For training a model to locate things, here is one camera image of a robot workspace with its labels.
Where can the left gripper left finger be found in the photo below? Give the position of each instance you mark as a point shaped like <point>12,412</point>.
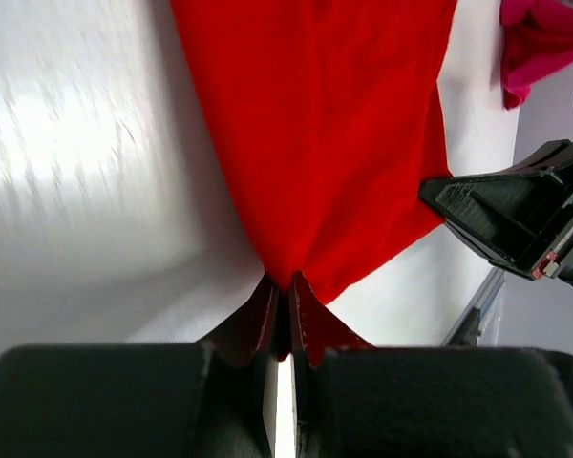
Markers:
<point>214,397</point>

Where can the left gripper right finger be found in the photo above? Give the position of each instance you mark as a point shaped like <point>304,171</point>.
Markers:
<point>354,399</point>

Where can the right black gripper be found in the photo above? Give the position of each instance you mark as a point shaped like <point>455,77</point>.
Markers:
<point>519,219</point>

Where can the red t shirt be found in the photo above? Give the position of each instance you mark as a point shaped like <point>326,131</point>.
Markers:
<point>325,117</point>

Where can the magenta pink t shirt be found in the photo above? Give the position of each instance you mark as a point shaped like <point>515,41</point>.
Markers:
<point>537,42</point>

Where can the aluminium mounting rail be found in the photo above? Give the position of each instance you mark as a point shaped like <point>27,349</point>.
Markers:
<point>468,328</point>

